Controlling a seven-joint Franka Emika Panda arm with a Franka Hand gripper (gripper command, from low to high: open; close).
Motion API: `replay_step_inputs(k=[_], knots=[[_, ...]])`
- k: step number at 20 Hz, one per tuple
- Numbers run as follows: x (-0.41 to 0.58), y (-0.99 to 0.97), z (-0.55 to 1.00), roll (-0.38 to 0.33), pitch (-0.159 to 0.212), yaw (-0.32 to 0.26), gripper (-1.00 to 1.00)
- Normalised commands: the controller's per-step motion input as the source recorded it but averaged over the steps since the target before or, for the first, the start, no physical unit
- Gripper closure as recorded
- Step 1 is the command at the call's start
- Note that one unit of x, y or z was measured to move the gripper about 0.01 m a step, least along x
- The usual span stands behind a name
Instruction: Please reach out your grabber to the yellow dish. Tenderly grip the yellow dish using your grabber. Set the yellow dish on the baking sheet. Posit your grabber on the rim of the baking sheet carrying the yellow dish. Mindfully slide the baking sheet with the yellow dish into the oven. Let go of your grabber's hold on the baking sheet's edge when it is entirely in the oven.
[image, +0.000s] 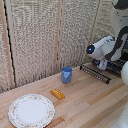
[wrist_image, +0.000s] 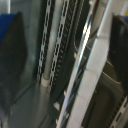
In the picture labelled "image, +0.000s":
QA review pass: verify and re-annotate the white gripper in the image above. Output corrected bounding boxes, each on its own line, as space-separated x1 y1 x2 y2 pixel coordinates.
97 58 109 71

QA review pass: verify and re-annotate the blue cup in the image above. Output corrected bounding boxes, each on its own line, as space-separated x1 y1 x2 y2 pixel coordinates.
60 66 74 84

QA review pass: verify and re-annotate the black wire dish rack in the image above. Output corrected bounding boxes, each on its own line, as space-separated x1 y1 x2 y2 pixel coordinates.
79 49 128 85

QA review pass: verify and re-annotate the woven rattan folding screen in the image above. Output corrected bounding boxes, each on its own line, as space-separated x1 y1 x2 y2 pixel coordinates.
0 0 128 93

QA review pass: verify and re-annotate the orange yellow rectangular block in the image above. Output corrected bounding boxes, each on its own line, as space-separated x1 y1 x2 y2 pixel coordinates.
50 88 66 100

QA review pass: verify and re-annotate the white floral rimmed plate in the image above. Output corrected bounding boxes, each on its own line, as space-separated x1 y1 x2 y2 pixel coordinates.
7 94 56 128

